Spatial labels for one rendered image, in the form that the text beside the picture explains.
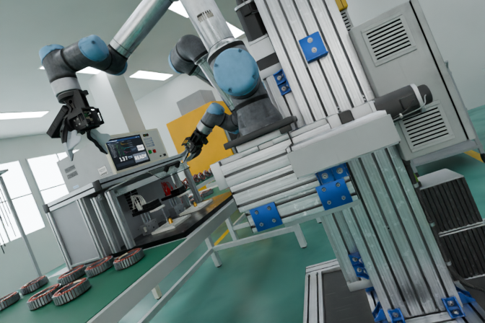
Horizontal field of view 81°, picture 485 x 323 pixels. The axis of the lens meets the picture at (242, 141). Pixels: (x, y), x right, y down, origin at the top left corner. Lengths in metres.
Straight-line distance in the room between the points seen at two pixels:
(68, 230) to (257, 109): 1.20
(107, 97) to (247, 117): 5.20
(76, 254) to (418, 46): 1.72
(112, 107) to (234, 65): 5.21
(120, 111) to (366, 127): 5.29
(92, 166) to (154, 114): 6.66
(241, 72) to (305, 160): 0.28
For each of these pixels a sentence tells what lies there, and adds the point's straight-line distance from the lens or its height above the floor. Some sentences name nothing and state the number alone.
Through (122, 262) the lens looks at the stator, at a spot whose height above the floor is 0.78.
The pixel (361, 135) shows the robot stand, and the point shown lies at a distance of 0.75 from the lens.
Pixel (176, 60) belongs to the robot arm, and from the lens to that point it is 1.40.
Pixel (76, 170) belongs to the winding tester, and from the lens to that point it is 1.77.
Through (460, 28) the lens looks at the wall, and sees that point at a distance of 6.80.
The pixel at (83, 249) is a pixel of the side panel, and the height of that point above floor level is 0.83.
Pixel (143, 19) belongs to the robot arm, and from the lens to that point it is 1.06.
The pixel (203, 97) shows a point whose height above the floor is 2.13.
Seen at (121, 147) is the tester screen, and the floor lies 1.24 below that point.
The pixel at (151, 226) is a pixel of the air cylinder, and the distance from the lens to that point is 1.62.
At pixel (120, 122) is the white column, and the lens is 5.78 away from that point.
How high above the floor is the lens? 1.01
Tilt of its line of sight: 1 degrees up
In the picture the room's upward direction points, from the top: 22 degrees counter-clockwise
